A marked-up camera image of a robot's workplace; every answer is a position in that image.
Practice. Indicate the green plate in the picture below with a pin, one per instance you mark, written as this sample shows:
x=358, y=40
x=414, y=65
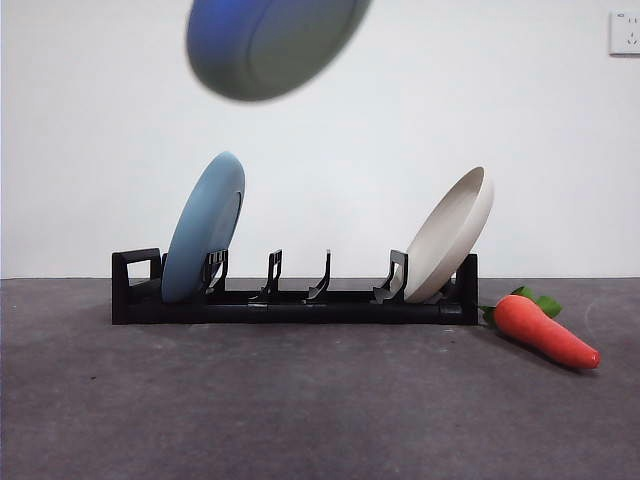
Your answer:
x=270, y=45

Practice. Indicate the blue plate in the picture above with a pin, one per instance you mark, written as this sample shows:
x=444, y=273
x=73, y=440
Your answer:
x=200, y=225

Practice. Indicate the beige plate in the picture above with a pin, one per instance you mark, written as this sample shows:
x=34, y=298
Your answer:
x=442, y=240

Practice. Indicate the white wall socket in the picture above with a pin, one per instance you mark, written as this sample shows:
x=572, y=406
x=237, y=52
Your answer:
x=626, y=32

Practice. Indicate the orange toy carrot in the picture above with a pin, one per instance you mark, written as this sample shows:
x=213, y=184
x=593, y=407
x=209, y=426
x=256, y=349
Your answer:
x=542, y=335

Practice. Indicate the black plate rack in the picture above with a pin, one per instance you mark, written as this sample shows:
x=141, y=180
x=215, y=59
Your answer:
x=350, y=314

